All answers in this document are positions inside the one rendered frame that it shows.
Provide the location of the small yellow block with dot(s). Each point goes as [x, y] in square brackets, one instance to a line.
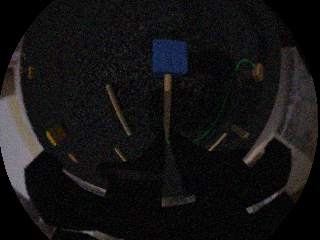
[31, 74]

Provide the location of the yellow cube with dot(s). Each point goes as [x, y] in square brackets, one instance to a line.
[56, 134]

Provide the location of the green string with wooden stick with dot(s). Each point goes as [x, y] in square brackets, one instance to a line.
[167, 101]

